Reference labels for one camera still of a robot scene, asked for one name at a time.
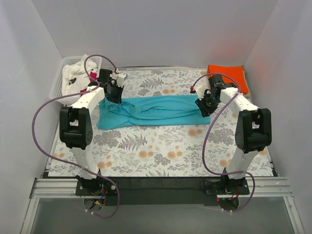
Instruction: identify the teal t shirt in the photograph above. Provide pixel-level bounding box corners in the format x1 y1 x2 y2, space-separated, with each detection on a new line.
97 95 211 130

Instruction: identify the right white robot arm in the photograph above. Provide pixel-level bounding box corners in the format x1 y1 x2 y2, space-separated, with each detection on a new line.
190 73 272 195

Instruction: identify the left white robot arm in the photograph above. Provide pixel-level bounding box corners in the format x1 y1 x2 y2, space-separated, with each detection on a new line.
59 69 127 195

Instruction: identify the magenta t shirt in basket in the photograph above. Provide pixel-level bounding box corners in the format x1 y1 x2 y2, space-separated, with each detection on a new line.
79 72 97 92

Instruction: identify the folded orange t shirt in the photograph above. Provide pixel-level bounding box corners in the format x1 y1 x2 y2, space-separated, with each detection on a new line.
207 64 248 94

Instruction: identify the white t shirt in basket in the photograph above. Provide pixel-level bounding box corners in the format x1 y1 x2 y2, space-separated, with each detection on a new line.
61 54 90 96

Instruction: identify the floral patterned table mat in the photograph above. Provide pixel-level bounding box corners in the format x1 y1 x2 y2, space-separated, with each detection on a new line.
48 68 273 178

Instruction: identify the white plastic laundry basket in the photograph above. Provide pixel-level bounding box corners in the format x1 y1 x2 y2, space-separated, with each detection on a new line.
49 56 102 106

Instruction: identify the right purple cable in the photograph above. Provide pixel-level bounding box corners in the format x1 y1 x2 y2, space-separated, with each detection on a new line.
190 72 255 213

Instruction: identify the purple cable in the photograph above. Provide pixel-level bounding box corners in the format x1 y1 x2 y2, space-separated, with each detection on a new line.
32 54 121 219
190 72 255 213

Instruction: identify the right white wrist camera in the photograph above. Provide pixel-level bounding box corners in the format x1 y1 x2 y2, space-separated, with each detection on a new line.
190 81 210 100

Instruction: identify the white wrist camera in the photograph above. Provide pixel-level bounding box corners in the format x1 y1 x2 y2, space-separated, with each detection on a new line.
110 72 127 88
190 81 210 100

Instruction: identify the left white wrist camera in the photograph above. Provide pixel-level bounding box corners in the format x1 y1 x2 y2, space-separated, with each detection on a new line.
110 72 127 88

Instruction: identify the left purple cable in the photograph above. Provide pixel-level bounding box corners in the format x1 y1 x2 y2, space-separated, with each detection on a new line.
32 54 121 219

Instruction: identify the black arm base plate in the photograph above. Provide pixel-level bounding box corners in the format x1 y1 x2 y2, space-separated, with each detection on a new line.
75 176 251 206

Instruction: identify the aluminium frame rail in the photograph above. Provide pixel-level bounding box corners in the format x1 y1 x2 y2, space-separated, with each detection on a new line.
30 177 293 198

